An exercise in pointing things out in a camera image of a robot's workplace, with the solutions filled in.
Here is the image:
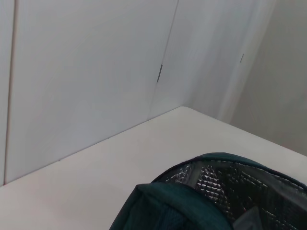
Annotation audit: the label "dark teal insulated bag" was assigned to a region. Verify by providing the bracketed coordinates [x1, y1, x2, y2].
[109, 152, 307, 230]

